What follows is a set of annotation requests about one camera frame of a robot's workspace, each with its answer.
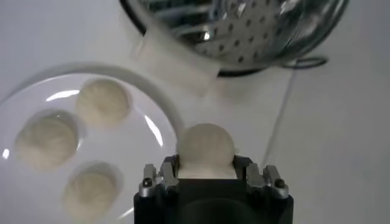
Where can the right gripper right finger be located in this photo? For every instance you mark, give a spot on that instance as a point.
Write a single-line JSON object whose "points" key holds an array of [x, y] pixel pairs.
{"points": [[256, 178]]}

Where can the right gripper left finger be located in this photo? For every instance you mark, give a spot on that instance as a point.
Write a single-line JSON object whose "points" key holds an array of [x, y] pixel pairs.
{"points": [[166, 178]]}

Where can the white steamed baozi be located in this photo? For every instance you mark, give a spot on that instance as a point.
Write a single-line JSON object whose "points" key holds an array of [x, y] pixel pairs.
{"points": [[102, 102], [45, 141], [205, 146], [90, 191]]}

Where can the perforated steel steamer basket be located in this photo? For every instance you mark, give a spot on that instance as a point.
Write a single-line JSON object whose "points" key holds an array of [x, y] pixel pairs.
{"points": [[243, 33]]}

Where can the white round plate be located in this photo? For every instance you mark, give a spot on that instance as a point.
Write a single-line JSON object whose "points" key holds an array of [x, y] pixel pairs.
{"points": [[128, 152]]}

